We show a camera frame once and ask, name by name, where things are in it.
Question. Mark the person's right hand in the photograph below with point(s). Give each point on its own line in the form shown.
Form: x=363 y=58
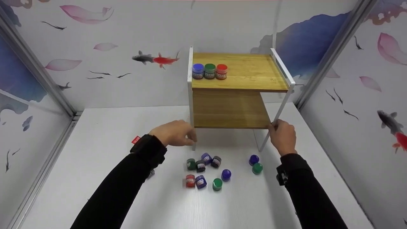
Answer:
x=283 y=136

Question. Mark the person's left hand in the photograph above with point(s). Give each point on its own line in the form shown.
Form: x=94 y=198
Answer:
x=171 y=133

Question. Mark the person's right fingers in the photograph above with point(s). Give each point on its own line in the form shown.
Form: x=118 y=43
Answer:
x=273 y=127

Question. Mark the person's left fingers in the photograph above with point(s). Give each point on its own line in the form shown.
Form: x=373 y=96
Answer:
x=190 y=135

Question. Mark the white frame wooden two-tier shelf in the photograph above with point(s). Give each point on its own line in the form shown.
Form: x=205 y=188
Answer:
x=235 y=73

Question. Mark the person's right forearm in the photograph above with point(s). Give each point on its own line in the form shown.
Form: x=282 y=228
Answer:
x=313 y=200

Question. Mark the person's left forearm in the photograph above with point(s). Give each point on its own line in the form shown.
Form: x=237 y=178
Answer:
x=117 y=194

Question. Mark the blue paint jar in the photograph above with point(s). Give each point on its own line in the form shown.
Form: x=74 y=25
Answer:
x=206 y=158
x=253 y=159
x=200 y=182
x=198 y=71
x=226 y=175

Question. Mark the green paint jar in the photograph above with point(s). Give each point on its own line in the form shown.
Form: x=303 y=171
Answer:
x=191 y=164
x=217 y=184
x=210 y=71
x=257 y=168

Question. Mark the black paint jar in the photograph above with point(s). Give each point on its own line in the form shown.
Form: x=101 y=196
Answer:
x=200 y=166
x=216 y=161

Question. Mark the black wrist band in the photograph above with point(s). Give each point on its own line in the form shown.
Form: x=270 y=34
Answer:
x=281 y=175
x=148 y=149

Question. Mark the red paint jar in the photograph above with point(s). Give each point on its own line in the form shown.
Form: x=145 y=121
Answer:
x=221 y=72
x=190 y=181

